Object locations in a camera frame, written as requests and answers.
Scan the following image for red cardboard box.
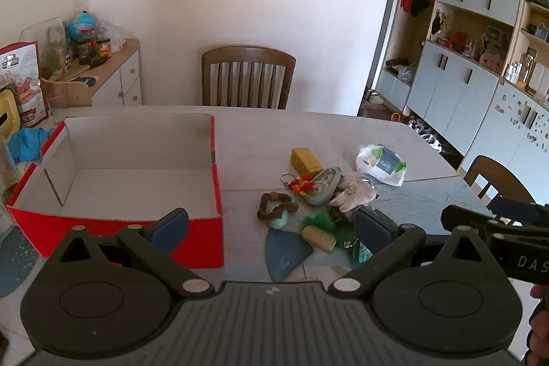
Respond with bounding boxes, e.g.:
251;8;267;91
5;113;224;269

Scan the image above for dark glass jar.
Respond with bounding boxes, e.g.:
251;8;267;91
76;38;97;64

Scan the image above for light wooden tray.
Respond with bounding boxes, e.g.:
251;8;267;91
40;75;93;108

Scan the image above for yellow tissue box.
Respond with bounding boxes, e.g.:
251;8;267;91
0;89;21;141

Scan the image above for green fuzzy tuft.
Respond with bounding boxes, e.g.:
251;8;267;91
302;211;358;249

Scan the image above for red orange toy keychain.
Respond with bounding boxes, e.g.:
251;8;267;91
281;173;315;195

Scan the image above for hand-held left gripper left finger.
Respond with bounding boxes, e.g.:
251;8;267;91
51;208;215;300

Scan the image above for small yellow box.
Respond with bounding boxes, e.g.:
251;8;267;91
292;147;323;176

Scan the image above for clear plastic bag with packet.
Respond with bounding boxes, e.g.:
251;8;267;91
354;143;407;187

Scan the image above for red white food bag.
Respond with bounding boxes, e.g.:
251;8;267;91
0;41;50;129

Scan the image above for clear drinking glass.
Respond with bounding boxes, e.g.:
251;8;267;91
45;92;66;123

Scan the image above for blue globe ball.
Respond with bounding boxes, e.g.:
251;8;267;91
67;12;97;45

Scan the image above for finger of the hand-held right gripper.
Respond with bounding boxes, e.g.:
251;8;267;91
441;204;517;239
488;194;549;228

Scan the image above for grey geared tape dispenser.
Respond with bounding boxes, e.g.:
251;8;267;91
305;167;342;206

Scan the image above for blue rubber gloves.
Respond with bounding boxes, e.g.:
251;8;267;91
9;128;56;163

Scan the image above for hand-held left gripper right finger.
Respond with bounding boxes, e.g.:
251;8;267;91
328;206;500;300

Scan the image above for brown bead loop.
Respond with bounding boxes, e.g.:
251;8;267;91
257;192;300;223

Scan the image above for wooden slat-back chair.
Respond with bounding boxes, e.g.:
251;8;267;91
201;46;296;110

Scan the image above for person's right hand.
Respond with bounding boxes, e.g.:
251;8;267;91
524;284;549;366

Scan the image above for wooden chair with curved back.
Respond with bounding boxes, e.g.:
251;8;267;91
463;155;537;209

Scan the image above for white wood-top sideboard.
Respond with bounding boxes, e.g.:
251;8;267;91
56;39;143;107

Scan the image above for beige sponge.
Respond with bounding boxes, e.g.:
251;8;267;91
301;226;336;251

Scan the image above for white paper wrapper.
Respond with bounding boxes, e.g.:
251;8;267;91
329;175;379;213

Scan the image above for white wall cabinet unit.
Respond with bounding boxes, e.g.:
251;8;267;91
371;0;549;178

